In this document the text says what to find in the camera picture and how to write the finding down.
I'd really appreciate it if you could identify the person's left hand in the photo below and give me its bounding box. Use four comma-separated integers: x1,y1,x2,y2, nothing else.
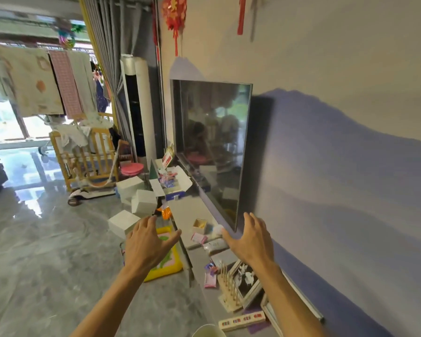
124,216,182,274

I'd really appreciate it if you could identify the person's right hand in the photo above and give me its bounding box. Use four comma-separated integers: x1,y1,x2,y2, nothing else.
222,212,276,269

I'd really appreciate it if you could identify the person's right forearm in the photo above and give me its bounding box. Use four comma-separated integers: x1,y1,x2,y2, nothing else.
246,261,327,337

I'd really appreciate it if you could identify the person's left forearm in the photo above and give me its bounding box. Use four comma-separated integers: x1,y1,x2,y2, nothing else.
69,265,156,337

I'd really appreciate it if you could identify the clear plastic bag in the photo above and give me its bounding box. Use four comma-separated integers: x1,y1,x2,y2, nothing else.
202,238,229,253

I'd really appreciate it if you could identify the grey television cabinet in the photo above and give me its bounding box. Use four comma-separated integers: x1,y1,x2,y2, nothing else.
168,161,279,337

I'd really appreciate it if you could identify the yellow framed drawing board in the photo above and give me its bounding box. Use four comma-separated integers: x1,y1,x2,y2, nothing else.
121,226,184,282

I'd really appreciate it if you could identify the white cardboard box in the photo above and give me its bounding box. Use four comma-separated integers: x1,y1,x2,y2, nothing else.
131,189,158,218
116,176,145,201
107,210,141,240

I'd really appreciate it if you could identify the open blue white box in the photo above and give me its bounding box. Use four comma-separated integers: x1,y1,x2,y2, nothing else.
149,165,193,202

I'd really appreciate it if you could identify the wooden peg stand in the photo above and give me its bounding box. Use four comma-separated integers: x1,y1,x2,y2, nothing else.
217,262,244,313

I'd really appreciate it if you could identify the pink round stool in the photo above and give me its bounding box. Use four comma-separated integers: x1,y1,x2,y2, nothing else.
120,163,145,178

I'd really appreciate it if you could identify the red white sign card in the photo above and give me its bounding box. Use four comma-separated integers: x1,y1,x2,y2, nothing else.
161,145,176,169

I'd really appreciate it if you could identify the long wooden tile box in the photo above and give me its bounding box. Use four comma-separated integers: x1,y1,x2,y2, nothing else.
218,311,266,332

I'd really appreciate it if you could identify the white framed panel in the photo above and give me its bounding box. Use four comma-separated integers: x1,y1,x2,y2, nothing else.
260,294,285,337

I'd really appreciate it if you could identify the white kick scooter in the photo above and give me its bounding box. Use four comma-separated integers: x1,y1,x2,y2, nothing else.
67,147,121,207

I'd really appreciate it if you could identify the black flat screen television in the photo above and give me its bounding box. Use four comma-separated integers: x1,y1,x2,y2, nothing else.
170,79,253,233

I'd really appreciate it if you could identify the white cup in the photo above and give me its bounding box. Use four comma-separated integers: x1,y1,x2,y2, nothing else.
191,323,227,337

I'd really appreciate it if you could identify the white board with grey edge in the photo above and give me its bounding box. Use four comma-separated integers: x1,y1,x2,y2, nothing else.
282,269,325,324

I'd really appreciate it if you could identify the wooden baby crib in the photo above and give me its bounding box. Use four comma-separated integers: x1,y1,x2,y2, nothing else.
49,113,120,192

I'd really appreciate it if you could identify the white standing air conditioner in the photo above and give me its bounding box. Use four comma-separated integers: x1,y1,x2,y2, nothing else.
120,55,158,162

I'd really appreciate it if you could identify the pile of white clothes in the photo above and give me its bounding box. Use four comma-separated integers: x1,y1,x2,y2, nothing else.
55,117,114,152

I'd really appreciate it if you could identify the white hanging cloth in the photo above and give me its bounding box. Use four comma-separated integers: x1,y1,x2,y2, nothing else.
67,50,98,117

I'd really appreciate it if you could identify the pink checked hanging cloth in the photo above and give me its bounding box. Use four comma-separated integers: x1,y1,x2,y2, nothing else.
48,50,83,120

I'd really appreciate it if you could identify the grey curtain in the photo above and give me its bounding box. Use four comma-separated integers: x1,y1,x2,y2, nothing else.
79,0,156,146

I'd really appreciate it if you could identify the patterned cream hanging blanket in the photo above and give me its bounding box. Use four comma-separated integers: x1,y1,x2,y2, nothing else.
0,45,65,118

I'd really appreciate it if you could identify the red hanging tassel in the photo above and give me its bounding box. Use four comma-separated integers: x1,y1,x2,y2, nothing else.
237,0,247,36

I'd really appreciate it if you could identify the red hanging knot ornament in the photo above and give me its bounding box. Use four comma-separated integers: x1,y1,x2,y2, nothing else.
161,0,188,57

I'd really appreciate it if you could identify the colourful hanging toy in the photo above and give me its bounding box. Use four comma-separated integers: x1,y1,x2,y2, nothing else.
57,22,76,50

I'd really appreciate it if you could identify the white picture frame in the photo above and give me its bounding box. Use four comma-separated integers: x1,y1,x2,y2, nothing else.
227,259,264,310

